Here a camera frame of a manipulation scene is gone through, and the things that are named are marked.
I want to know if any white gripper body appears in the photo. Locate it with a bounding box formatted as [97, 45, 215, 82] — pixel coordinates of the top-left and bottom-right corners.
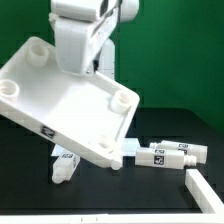
[49, 13, 115, 74]

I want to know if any white square desk top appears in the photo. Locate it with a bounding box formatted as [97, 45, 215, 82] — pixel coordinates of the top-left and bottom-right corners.
[0, 37, 139, 170]

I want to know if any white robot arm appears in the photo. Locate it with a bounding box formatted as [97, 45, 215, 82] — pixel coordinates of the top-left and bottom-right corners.
[49, 0, 140, 76]

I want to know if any white marker base sheet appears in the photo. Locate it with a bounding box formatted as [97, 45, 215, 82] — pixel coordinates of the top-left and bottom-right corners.
[51, 138, 140, 157]

